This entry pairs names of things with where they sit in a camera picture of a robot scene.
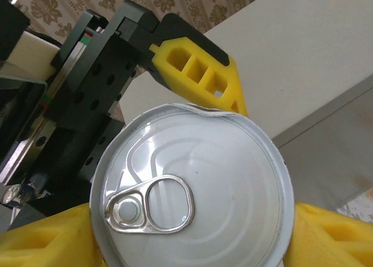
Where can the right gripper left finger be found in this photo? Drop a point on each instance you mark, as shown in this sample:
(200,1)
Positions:
(43,246)

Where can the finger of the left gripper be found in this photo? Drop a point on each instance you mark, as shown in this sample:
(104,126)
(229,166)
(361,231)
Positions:
(49,207)
(204,71)

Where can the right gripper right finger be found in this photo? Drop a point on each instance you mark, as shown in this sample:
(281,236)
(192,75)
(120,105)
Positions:
(335,243)

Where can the green label tin can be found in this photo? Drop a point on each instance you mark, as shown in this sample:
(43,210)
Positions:
(204,176)

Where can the floral patterned table cover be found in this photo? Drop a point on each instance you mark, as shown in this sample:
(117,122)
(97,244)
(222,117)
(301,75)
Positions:
(361,208)

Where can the grey metal box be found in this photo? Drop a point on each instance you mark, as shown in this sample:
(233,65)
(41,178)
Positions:
(291,60)

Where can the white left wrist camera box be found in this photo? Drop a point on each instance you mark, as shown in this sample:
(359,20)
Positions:
(32,54)

